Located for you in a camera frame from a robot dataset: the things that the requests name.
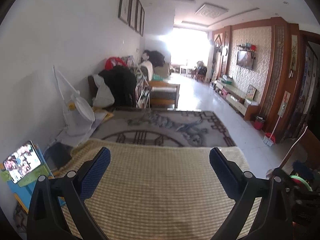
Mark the white desk fan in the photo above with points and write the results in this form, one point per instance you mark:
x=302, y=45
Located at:
x=78, y=114

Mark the low tv cabinet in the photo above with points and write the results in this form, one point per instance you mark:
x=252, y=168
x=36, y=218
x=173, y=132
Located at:
x=237, y=99

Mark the black clothes pile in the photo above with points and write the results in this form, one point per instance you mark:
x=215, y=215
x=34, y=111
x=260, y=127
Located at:
x=122, y=84

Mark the striped yellow table mat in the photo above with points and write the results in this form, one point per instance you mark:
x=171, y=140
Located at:
x=154, y=192

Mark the magazine rack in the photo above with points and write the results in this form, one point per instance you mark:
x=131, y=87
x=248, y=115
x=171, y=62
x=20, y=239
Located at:
x=142, y=87

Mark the small red floor bin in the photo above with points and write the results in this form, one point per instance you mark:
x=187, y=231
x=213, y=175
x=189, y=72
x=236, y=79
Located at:
x=259, y=123

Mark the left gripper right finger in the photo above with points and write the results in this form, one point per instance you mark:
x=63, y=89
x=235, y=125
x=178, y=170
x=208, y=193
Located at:
x=273, y=219

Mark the white plastic bag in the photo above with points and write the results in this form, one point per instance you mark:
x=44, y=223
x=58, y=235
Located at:
x=104, y=97

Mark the wall mounted television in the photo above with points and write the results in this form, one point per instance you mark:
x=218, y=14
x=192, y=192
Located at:
x=245, y=59

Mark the grey patterned table cover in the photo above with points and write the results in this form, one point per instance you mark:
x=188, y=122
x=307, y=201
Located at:
x=165, y=127

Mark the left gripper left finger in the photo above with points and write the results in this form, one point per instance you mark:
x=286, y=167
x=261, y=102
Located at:
x=46, y=219

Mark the smartphone with lit screen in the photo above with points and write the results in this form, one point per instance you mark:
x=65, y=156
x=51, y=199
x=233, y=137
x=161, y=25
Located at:
x=21, y=162

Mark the framed wall pictures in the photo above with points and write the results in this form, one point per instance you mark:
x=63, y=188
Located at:
x=132, y=13

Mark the red green trash bin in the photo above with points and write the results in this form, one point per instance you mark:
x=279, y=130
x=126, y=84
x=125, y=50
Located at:
x=301, y=181

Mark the blue green phone stand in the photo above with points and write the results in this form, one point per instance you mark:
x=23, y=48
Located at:
x=23, y=190

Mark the wooden carved chair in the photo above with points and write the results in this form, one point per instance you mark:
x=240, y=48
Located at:
x=304, y=150

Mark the wooden sofa bench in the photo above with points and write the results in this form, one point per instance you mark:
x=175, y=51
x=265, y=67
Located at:
x=162, y=93

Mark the black tablet on table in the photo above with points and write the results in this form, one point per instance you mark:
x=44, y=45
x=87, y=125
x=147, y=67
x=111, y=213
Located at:
x=57, y=155

